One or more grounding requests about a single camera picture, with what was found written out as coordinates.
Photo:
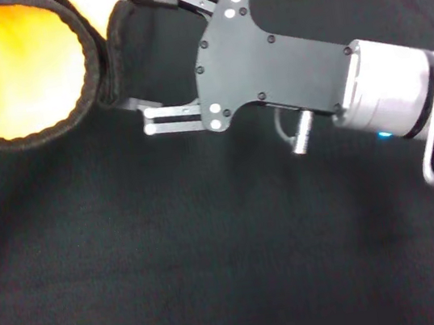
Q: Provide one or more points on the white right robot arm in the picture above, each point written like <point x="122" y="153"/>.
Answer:
<point x="389" y="83"/>

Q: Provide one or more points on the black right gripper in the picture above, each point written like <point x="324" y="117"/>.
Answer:
<point x="252" y="67"/>

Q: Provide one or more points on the grey yellow towel black trim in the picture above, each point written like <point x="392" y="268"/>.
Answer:
<point x="24" y="77"/>

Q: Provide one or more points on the black tablecloth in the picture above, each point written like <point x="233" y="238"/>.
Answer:
<point x="214" y="253"/>

